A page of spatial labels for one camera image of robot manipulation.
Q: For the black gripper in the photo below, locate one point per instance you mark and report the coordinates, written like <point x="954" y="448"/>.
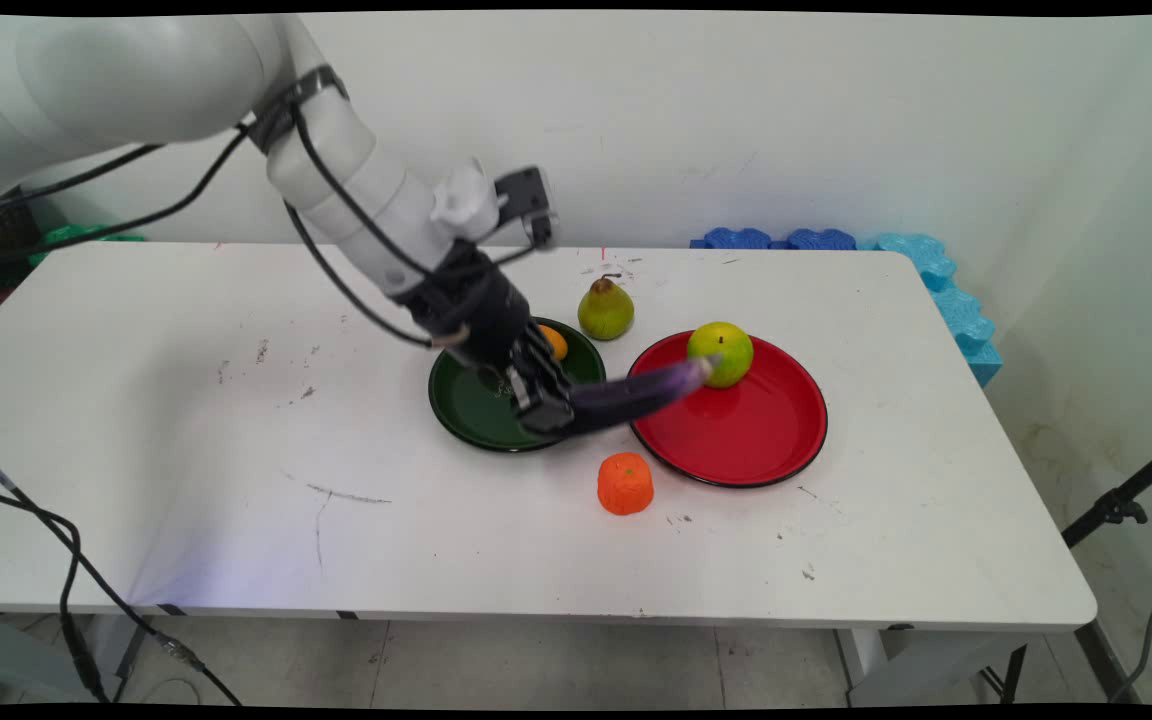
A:
<point x="476" y="310"/>

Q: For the purple toy eggplant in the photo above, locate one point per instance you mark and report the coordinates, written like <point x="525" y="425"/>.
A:
<point x="636" y="392"/>

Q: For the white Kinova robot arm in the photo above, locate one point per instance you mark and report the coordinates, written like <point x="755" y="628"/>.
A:
<point x="136" y="80"/>

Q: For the yellow orange toy mango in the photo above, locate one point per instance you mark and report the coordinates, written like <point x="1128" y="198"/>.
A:
<point x="556" y="345"/>

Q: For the dark green round plate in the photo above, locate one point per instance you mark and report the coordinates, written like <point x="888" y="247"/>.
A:
<point x="471" y="410"/>

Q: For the green toy pear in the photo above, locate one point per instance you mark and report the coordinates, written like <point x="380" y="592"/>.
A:
<point x="606" y="312"/>

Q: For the orange toy tangerine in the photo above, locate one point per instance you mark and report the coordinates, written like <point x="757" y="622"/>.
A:
<point x="626" y="485"/>

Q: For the green toy apple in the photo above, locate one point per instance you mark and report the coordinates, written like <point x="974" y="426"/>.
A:
<point x="726" y="355"/>

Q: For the red round plate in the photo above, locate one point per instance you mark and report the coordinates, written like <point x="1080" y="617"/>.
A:
<point x="746" y="430"/>

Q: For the dark blue foam mat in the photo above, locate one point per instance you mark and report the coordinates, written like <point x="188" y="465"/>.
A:
<point x="736" y="238"/>
<point x="821" y="239"/>

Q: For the light blue foam mat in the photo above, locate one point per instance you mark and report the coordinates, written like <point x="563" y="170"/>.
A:
<point x="966" y="320"/>

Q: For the white table leg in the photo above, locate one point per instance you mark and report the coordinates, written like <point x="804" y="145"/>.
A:
<point x="876" y="660"/>

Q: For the green foam mat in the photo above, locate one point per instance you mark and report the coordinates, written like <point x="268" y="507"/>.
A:
<point x="76" y="235"/>

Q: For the black tripod stand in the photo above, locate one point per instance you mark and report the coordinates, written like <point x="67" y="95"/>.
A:
<point x="1116" y="505"/>

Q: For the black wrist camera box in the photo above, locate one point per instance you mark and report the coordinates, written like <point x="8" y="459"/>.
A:
<point x="526" y="195"/>

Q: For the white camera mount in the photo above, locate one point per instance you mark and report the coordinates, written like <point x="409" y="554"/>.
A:
<point x="461" y="200"/>

